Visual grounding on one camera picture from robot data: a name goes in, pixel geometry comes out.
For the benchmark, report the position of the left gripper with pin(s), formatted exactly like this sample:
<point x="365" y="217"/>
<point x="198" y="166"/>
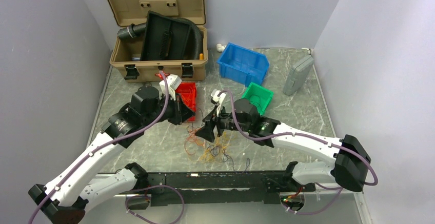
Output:
<point x="181" y="112"/>

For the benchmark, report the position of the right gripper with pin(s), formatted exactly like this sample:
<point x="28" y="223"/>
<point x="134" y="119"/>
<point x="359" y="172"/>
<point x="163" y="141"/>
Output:
<point x="207" y="130"/>

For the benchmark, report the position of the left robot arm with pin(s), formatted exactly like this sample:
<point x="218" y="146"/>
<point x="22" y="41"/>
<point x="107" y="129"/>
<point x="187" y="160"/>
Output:
<point x="68" y="197"/>

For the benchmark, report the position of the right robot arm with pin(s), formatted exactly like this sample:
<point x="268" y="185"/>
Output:
<point x="341" y="161"/>

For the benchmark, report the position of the red plastic bin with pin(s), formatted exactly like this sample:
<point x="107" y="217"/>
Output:
<point x="188" y="93"/>

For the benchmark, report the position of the green plastic bin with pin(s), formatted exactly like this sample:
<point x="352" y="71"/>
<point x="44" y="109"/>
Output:
<point x="259" y="96"/>

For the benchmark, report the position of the blue plastic bin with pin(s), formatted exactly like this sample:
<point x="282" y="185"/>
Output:
<point x="242" y="65"/>

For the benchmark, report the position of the black tray insert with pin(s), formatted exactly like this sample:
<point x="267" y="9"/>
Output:
<point x="165" y="38"/>

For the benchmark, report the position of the white pipe fitting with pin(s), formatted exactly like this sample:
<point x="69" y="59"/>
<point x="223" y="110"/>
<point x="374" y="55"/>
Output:
<point x="220" y="47"/>

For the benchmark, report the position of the grey plastic case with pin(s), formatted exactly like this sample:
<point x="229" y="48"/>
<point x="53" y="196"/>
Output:
<point x="298" y="75"/>

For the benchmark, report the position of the tan plastic toolbox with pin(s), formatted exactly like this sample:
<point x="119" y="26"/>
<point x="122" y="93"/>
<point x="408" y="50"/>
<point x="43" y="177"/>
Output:
<point x="131" y="17"/>

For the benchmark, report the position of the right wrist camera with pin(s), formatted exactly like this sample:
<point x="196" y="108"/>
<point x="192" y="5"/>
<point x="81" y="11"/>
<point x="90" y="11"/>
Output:
<point x="217" y="98"/>

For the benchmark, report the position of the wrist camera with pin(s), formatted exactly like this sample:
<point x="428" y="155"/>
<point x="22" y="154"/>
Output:
<point x="217" y="98"/>
<point x="173" y="82"/>

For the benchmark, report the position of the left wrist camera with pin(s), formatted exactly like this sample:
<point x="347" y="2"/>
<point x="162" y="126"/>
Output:
<point x="173" y="82"/>

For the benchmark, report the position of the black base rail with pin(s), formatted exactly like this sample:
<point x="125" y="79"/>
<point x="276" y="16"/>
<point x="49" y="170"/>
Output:
<point x="268" y="187"/>

